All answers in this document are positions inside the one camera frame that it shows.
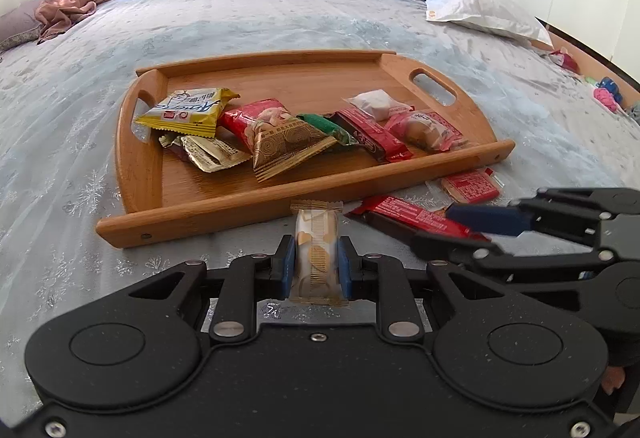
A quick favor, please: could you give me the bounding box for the pink cake packet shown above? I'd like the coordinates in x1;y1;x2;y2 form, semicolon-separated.
385;109;471;154

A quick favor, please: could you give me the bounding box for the yellow snack packet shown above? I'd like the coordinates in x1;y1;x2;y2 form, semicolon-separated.
134;87;241;139

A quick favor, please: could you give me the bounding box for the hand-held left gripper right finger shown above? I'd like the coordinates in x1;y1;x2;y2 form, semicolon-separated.
336;235;516;344

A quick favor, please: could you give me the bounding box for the clear packet with white cake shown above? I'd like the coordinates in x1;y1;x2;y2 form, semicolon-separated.
342;88;416;121

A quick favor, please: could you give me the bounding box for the small red square packet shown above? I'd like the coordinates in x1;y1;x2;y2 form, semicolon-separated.
440;168;503;205

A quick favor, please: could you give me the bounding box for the pink crumpled cloth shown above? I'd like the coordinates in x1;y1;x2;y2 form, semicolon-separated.
35;0;118;44

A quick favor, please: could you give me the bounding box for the cream gold patterned snack packet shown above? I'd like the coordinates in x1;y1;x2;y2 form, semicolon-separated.
289;199;351;309

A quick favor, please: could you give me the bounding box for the purple pillow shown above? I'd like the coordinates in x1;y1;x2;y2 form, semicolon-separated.
0;0;46;52

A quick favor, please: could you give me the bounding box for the red and gold snack packet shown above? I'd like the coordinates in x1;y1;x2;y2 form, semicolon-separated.
219;98;338;182

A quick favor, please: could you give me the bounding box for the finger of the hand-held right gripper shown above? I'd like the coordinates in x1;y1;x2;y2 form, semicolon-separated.
410;234;621;277
446;188;640;250

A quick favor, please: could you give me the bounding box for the wooden serving tray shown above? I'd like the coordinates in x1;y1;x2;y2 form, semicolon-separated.
95;49;516;249

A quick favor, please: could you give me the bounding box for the green snack packet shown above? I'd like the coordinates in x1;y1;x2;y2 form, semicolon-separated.
297;113;357;146

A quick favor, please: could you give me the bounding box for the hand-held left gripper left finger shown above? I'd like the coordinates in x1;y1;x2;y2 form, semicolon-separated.
117;234;297;344

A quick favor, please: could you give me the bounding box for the wooden bed frame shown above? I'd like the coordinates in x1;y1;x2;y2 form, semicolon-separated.
532;17;640;94

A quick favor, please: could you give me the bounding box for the red and pink toy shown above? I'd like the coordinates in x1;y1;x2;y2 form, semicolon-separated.
549;47;579;72

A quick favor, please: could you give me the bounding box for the person's right hand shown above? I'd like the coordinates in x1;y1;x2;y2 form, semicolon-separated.
600;364;627;396

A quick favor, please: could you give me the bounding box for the blue toy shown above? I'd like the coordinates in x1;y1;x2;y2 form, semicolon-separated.
597;77;624;102

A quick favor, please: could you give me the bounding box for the gold foil snack packet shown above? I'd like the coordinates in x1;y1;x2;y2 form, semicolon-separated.
159;131;252;174

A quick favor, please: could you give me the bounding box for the white pillow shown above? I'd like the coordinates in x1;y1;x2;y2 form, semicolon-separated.
425;0;553;46

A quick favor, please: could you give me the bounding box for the dark red snack bar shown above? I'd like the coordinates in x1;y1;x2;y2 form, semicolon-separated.
332;108;411;164

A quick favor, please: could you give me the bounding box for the bright red snack bar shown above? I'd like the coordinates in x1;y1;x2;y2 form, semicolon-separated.
345;195;493;244

